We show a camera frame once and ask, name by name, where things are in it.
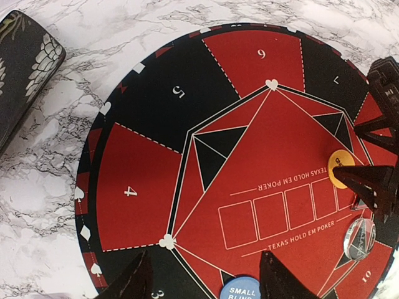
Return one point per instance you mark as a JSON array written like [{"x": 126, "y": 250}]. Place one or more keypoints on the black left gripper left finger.
[{"x": 136, "y": 281}]

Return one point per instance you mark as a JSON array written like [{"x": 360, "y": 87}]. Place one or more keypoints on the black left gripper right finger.
[{"x": 277, "y": 281}]

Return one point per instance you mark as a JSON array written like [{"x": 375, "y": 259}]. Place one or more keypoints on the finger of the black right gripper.
[{"x": 377, "y": 186}]

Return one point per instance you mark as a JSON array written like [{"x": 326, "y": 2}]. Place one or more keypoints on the blue small blind button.
[{"x": 244, "y": 287}]

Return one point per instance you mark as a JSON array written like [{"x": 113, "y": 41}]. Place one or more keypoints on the clear round dealer button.
[{"x": 359, "y": 239}]

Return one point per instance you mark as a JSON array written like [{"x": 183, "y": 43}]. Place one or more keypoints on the round red black poker mat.
[{"x": 215, "y": 148}]

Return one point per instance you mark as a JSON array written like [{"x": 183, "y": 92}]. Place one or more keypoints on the black floral box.
[{"x": 29, "y": 58}]

